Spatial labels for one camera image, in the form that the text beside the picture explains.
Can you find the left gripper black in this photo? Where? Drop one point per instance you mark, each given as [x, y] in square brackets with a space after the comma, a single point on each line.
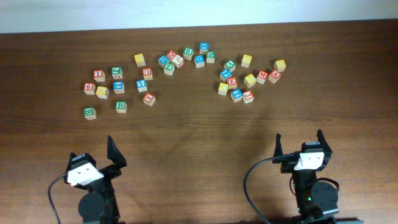
[112, 171]

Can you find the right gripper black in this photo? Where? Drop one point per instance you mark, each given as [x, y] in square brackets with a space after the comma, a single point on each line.
[327, 152]

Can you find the red I block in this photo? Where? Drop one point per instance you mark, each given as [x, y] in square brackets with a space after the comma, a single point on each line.
[99, 76]

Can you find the yellow C block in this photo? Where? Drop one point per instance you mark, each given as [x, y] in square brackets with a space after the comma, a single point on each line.
[223, 88]

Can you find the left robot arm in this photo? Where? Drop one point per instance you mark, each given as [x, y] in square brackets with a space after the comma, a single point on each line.
[99, 205]

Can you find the green B block left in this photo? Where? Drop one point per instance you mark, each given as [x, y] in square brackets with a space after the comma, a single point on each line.
[89, 113]

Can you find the green b block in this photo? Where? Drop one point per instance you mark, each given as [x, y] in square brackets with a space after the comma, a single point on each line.
[121, 106]
[89, 113]

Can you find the red 6 block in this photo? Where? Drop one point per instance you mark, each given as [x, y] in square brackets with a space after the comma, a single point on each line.
[89, 88]

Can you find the blue T block left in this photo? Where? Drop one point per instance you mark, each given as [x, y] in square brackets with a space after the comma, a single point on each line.
[118, 87]

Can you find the blue t block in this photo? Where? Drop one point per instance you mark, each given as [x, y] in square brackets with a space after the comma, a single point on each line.
[236, 95]
[118, 87]

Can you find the red 3 block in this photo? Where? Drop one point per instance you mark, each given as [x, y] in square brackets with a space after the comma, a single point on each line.
[248, 96]

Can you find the red A block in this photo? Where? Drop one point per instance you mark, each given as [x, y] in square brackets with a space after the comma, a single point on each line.
[274, 76]

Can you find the red Y block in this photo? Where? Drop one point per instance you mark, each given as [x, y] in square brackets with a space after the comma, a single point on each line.
[149, 99]

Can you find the red M block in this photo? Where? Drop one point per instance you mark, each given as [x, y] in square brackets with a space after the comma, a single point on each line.
[262, 77]

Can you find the blue T block right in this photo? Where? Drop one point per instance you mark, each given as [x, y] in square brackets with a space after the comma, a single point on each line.
[236, 95]

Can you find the blue 5 block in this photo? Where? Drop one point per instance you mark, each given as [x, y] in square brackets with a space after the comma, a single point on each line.
[141, 85]

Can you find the green J block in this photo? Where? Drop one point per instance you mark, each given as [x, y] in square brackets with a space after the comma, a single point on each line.
[117, 73]

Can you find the yellow B block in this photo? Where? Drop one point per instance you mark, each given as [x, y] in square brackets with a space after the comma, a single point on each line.
[250, 80]

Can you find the yellow block far right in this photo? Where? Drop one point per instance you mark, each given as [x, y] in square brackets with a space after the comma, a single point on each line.
[280, 65]

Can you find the red E block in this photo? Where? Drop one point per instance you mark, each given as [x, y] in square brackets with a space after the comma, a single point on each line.
[232, 83]

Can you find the red U block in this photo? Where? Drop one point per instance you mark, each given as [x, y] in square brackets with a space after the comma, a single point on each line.
[147, 73]

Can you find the yellow block top right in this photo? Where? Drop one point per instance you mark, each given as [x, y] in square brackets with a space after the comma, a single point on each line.
[246, 60]

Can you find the yellow block top left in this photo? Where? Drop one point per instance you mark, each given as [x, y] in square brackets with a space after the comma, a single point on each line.
[139, 60]

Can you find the blue P block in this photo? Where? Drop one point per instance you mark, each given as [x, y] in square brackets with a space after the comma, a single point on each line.
[225, 74]

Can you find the green V block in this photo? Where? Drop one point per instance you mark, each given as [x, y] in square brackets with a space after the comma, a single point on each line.
[230, 65]

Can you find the green Z block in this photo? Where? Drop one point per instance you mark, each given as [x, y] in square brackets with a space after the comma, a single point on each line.
[169, 68]

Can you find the blue D block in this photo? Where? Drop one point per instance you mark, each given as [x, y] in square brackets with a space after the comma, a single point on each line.
[162, 60]

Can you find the plain face red-edged block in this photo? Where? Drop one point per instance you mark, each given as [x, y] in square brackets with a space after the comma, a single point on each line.
[178, 61]

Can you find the red Q block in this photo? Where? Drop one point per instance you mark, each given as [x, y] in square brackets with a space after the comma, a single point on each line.
[171, 55]

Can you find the green N block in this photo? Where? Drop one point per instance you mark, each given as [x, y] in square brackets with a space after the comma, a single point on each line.
[210, 57]

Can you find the blue H block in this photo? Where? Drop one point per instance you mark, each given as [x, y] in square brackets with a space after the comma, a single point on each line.
[199, 61]

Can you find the green R block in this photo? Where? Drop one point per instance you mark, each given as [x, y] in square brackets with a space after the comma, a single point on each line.
[188, 53]

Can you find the blue X block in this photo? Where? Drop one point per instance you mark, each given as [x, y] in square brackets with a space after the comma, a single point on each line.
[204, 47]

